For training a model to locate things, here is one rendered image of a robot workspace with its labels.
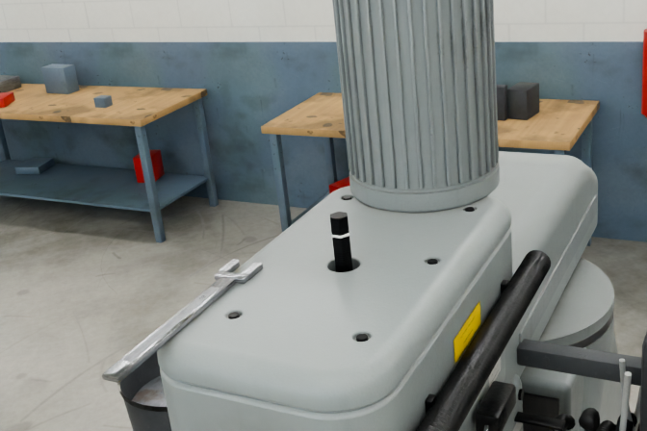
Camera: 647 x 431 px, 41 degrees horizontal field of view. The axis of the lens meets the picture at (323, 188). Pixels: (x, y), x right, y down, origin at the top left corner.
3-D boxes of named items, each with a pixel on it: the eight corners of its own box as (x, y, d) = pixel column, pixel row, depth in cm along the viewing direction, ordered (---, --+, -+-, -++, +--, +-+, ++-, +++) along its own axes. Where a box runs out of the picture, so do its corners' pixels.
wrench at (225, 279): (127, 386, 78) (125, 378, 78) (93, 378, 80) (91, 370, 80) (263, 268, 98) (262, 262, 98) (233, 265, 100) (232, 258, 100)
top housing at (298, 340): (383, 544, 79) (369, 394, 73) (154, 477, 91) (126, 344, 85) (523, 302, 117) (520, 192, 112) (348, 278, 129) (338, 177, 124)
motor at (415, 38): (472, 220, 105) (459, -53, 94) (324, 206, 114) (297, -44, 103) (517, 164, 121) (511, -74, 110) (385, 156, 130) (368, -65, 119)
